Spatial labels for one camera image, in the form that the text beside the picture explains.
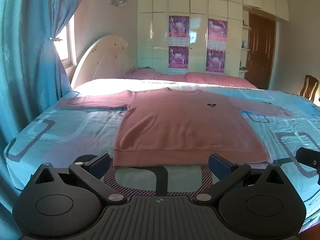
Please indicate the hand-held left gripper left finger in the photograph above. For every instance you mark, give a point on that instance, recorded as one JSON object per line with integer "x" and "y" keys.
{"x": 100, "y": 164}

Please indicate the pink pillow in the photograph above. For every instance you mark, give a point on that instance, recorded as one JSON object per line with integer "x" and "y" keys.
{"x": 217, "y": 80}
{"x": 142, "y": 74}

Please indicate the brown wooden door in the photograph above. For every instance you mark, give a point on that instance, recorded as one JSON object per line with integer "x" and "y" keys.
{"x": 260, "y": 52}

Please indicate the white corner shelves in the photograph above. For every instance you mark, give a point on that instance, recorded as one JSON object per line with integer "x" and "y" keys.
{"x": 245, "y": 50}

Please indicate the wooden chair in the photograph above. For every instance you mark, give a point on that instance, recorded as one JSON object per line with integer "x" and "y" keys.
{"x": 310, "y": 86}

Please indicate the dark cloth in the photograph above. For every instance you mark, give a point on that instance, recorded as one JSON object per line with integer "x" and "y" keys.
{"x": 145, "y": 67}

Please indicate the pink wall poster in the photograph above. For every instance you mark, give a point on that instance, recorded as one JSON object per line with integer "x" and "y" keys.
{"x": 178, "y": 57}
{"x": 178, "y": 28}
{"x": 215, "y": 60}
{"x": 217, "y": 32}

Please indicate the pink long-sleeved sweater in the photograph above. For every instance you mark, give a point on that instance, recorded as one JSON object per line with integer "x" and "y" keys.
{"x": 185, "y": 125}

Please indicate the window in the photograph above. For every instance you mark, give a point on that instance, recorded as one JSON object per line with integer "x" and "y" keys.
{"x": 65, "y": 45}

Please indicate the blue curtain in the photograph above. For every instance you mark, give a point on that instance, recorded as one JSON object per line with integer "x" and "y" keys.
{"x": 25, "y": 67}

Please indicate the cream glossy wardrobe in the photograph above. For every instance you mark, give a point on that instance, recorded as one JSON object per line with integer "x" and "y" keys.
{"x": 197, "y": 5}

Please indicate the cream bed headboard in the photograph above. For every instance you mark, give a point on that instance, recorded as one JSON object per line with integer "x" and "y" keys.
{"x": 102, "y": 60}

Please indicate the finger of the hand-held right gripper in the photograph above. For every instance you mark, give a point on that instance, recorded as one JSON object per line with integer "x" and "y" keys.
{"x": 308, "y": 158}

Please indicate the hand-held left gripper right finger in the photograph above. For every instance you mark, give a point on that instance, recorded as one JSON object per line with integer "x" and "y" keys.
{"x": 218, "y": 164}

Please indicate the curtain tieback hook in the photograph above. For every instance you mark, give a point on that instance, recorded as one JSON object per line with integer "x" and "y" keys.
{"x": 54, "y": 39}

